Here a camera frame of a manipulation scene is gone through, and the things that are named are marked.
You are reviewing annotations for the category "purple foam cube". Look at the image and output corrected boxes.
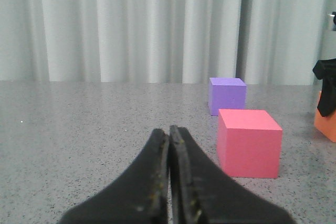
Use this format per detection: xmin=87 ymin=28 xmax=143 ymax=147
xmin=208 ymin=77 xmax=247 ymax=116

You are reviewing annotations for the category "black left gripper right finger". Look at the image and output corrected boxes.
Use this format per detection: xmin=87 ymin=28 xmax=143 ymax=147
xmin=169 ymin=125 xmax=294 ymax=223

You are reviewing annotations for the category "orange foam cube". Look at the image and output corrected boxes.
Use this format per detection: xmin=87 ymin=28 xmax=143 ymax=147
xmin=313 ymin=90 xmax=336 ymax=143

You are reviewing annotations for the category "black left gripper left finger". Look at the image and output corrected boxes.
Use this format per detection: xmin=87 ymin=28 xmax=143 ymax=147
xmin=60 ymin=129 xmax=169 ymax=223

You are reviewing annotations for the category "pink foam cube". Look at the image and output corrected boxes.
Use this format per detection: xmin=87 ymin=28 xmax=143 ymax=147
xmin=217 ymin=109 xmax=282 ymax=178

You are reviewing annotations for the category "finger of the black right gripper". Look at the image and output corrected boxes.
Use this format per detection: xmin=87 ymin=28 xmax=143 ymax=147
xmin=317 ymin=75 xmax=335 ymax=117

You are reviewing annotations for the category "white pleated curtain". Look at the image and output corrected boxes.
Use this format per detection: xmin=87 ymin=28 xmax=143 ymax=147
xmin=1 ymin=0 xmax=335 ymax=84

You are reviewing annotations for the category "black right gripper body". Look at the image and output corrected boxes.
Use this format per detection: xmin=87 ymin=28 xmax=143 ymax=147
xmin=312 ymin=58 xmax=336 ymax=80

